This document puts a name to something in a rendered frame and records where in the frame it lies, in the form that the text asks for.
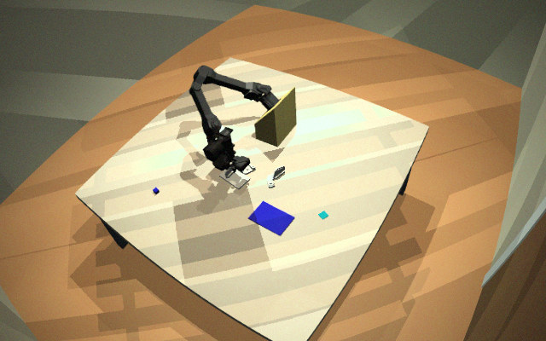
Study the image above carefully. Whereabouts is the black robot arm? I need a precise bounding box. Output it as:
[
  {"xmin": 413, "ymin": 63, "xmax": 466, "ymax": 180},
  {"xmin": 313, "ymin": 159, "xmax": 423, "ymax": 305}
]
[{"xmin": 189, "ymin": 65, "xmax": 281, "ymax": 171}]

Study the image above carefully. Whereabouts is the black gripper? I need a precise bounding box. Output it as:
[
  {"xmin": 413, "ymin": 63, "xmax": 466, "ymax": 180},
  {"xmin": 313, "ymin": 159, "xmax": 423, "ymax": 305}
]
[{"xmin": 222, "ymin": 143, "xmax": 250, "ymax": 173}]

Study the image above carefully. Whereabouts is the blue flat rectangular plate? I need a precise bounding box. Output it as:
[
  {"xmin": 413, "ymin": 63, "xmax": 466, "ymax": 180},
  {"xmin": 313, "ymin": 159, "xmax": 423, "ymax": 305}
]
[{"xmin": 248, "ymin": 201, "xmax": 295, "ymax": 236}]

